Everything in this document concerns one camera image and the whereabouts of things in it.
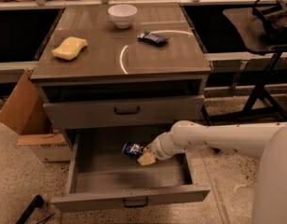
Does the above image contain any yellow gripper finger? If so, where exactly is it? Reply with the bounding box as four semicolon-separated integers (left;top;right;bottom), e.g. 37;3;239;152
137;152;156;166

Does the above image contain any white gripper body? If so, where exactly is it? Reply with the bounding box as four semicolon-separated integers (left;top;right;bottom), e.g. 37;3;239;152
147;133;176;161

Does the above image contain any blue pepsi can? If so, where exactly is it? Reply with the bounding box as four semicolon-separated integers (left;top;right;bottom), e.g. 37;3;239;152
122;142;145;157

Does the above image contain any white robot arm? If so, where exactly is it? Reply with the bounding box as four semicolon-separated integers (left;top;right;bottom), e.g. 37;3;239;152
138;120;287;224

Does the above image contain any grey upper closed drawer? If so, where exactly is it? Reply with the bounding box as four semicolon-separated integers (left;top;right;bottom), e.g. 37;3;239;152
44;95;204;129

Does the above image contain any grey open lower drawer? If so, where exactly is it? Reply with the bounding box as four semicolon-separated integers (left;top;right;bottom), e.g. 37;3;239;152
51;125;210;213

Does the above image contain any grey drawer cabinet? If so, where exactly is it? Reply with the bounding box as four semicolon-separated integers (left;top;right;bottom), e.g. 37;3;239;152
31;3;211;144

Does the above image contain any dark blue snack bag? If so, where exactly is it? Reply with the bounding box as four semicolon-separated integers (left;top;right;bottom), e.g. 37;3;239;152
137;31;169;47

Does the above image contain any black side table stand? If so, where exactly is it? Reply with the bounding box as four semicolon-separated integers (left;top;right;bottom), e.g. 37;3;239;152
201;8;287;126

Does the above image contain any black floor bar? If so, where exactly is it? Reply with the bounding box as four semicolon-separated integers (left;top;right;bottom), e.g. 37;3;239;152
16;195;44;224

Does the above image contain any brown cardboard box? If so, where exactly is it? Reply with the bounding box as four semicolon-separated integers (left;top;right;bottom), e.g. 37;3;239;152
0;70;72;161

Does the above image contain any yellow sponge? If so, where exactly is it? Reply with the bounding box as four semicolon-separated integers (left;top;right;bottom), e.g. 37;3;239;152
51;36;88;61

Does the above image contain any white ceramic bowl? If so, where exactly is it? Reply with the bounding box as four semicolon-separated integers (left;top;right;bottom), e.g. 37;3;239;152
108;4;137;29

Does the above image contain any black bag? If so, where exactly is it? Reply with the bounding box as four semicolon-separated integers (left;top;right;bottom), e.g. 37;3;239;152
253;0;287;44

